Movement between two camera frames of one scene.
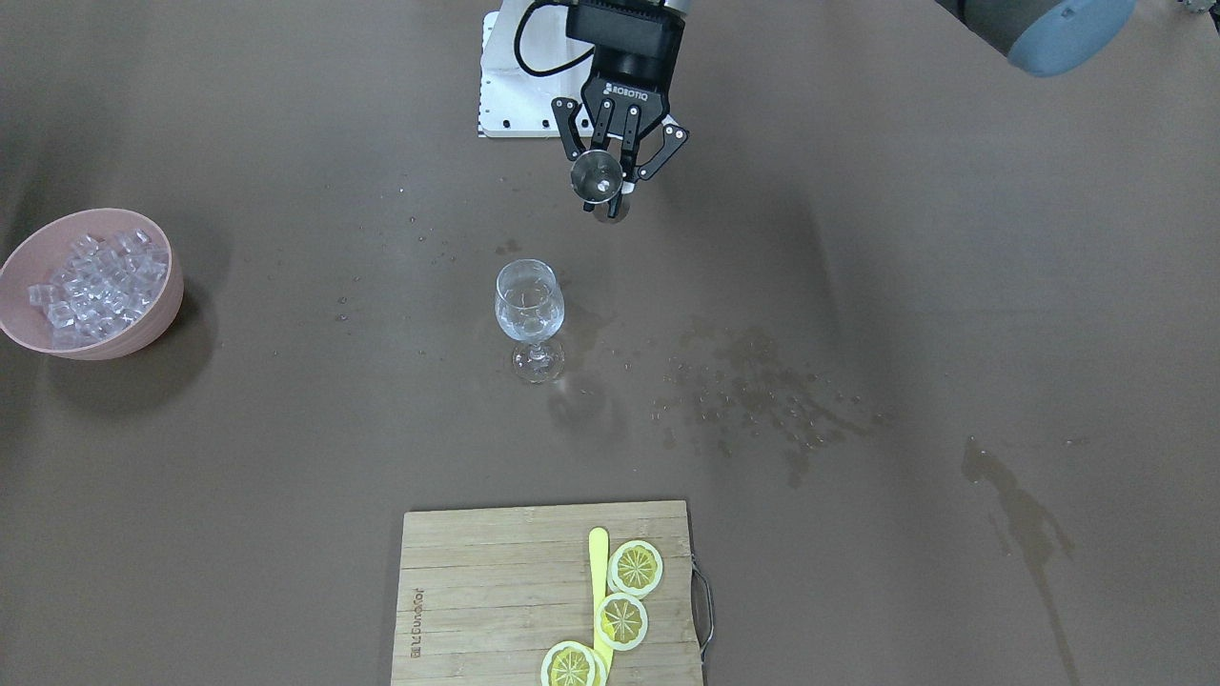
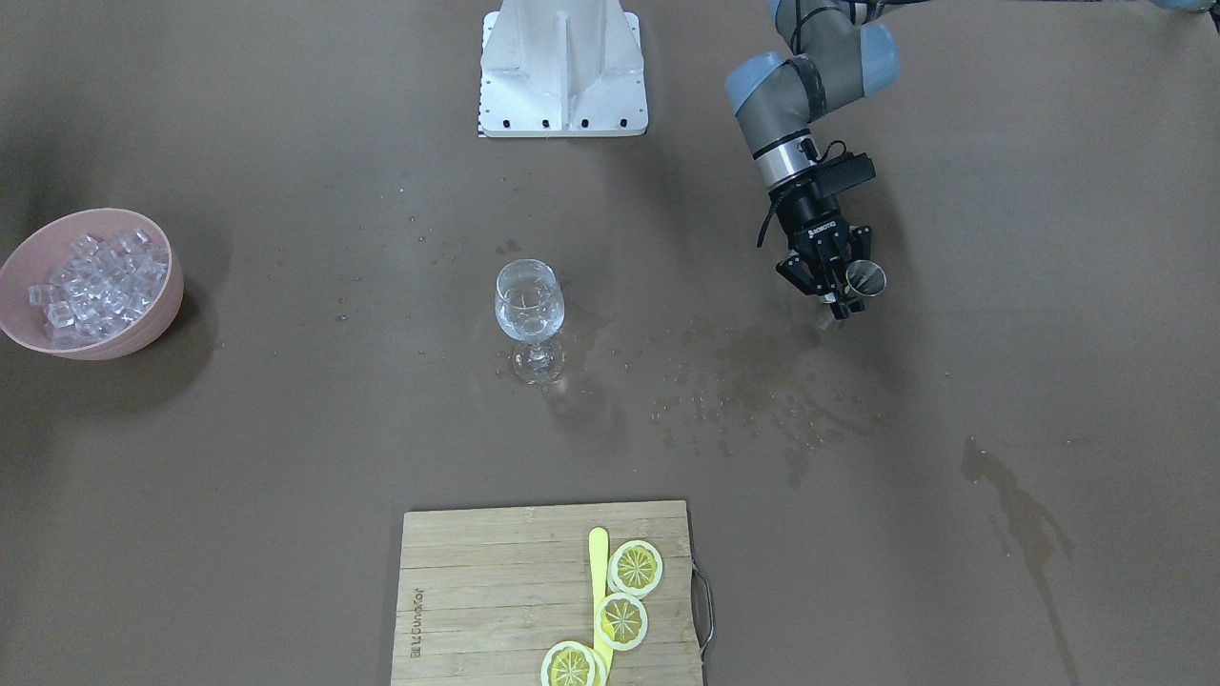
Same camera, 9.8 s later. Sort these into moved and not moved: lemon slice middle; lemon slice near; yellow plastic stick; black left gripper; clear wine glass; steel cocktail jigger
Moved: steel cocktail jigger; black left gripper
Not moved: yellow plastic stick; clear wine glass; lemon slice middle; lemon slice near
